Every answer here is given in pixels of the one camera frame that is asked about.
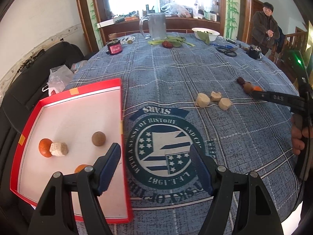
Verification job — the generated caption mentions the beige cake block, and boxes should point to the beige cake block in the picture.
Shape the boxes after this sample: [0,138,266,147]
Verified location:
[49,142,68,157]

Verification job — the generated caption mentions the red shallow box tray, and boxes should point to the red shallow box tray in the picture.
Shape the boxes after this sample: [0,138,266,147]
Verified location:
[9,78,134,224]

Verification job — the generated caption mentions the red label black jar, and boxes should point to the red label black jar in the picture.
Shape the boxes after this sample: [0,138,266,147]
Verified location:
[107,39,122,55]

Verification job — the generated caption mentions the green vegetable leaves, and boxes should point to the green vegetable leaves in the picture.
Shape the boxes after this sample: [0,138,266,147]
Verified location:
[148,36,195,48]

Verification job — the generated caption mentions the blue plaid tablecloth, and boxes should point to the blue plaid tablecloth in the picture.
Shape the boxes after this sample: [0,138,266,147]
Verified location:
[67,34,300,234]

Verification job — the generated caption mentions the clear glass pitcher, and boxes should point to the clear glass pitcher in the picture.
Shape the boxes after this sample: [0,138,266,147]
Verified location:
[139,13,167,40]

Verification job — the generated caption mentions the red date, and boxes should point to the red date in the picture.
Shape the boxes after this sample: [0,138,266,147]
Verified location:
[237,77,246,87]
[162,41,174,49]

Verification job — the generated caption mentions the round beige cake piece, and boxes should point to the round beige cake piece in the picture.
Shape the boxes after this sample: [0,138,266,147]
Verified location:
[196,93,211,108]

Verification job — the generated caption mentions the blue pen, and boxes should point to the blue pen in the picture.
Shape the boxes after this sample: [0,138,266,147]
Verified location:
[210,43,234,49]

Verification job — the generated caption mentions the red date by leaves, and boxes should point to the red date by leaves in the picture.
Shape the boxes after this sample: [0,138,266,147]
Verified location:
[162,41,174,49]

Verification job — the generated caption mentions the clear plastic bag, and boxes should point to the clear plastic bag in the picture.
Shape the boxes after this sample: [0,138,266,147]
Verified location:
[42,65,74,93]

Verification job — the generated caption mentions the large orange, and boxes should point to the large orange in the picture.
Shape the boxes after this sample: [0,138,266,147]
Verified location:
[38,138,52,158]

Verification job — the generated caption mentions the black scissors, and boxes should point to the black scissors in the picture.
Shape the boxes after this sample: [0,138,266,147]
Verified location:
[216,47,237,57]

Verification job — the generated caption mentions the plastic bag on counter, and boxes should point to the plastic bag on counter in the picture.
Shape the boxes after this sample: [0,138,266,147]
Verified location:
[161,3,192,18]

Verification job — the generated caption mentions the small brown kiwi fruit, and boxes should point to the small brown kiwi fruit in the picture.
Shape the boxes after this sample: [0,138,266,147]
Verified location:
[91,131,106,147]

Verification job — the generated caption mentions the white round plate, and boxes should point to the white round plate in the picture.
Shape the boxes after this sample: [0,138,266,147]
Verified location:
[118,35,136,45]

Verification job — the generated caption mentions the dark jacket on railing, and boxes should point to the dark jacket on railing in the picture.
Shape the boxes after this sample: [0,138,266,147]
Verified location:
[276,27,285,54]

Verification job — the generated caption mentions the crumbly beige cake piece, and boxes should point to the crumbly beige cake piece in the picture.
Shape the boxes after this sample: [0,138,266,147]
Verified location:
[210,91,222,102]

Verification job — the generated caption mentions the wooden stair railing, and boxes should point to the wooden stair railing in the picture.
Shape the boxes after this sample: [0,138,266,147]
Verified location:
[268,27,308,83]

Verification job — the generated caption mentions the wooden window counter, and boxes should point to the wooden window counter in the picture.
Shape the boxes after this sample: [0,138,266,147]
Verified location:
[98,16,225,43]

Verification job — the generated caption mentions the red plastic bag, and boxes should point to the red plastic bag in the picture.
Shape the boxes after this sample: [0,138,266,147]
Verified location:
[48,88,59,96]

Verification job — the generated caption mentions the black sofa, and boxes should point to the black sofa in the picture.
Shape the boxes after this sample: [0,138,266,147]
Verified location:
[1,41,84,234]

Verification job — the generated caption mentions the black cup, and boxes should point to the black cup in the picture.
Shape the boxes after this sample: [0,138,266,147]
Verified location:
[246,45,262,61]

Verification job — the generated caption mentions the standing person dark jacket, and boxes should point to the standing person dark jacket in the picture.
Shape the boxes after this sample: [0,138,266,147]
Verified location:
[251,2,280,55]

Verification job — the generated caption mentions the small orange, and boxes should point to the small orange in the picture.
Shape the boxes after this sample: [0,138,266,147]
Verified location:
[253,86,262,92]

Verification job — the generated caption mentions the person right hand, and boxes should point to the person right hand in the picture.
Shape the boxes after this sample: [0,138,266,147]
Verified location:
[291,115,312,155]

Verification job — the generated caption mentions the wooden door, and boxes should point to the wooden door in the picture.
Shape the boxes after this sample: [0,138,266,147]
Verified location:
[247,0,263,44]

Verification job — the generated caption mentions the white bowl with greens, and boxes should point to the white bowl with greens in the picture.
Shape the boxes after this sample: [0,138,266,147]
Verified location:
[192,28,220,45]

